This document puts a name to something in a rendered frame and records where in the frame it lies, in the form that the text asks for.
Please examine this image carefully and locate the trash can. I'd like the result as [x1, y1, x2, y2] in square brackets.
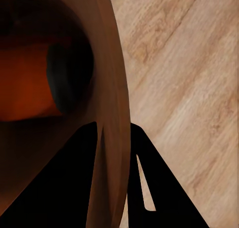
[0, 0, 131, 228]

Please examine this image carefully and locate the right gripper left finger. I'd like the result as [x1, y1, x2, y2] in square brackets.
[0, 121, 98, 228]

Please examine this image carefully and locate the can of soda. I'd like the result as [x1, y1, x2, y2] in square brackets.
[0, 42, 83, 122]
[0, 34, 90, 86]

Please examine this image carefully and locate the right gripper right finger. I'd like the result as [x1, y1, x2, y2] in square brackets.
[127, 123, 210, 228]

